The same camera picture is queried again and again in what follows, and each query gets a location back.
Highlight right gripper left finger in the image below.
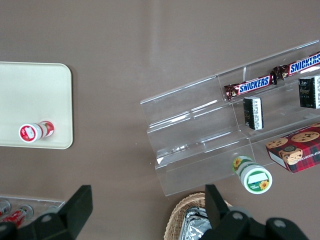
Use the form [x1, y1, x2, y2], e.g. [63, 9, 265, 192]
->
[14, 184, 94, 240]

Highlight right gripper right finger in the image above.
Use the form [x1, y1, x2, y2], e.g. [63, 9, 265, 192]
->
[202, 184, 254, 240]

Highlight oval light wicker basket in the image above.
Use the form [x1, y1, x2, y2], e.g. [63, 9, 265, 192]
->
[163, 191, 235, 240]

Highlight beige plastic tray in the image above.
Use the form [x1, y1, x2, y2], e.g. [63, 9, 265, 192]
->
[0, 61, 74, 151]

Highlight stacked foil containers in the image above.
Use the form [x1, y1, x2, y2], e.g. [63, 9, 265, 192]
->
[183, 205, 219, 240]

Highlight clear acrylic bottle rack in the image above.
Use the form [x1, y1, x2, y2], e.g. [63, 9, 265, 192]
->
[0, 193, 67, 226]

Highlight green lid sunflower cup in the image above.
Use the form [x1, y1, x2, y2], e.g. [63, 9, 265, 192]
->
[231, 155, 274, 195]

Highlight clear acrylic tiered stand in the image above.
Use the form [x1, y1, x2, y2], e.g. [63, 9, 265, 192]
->
[139, 39, 320, 197]

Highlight red lid yogurt cup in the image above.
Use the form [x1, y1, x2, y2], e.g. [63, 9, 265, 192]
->
[18, 120, 56, 144]

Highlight red plaid cookie box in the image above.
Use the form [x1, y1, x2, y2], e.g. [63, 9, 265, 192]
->
[265, 121, 320, 174]

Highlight small black box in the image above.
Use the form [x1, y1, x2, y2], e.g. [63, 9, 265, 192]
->
[298, 75, 320, 110]
[242, 95, 266, 132]

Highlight Snickers bar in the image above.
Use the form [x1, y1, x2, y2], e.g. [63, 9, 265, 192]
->
[223, 74, 276, 102]
[272, 50, 320, 82]

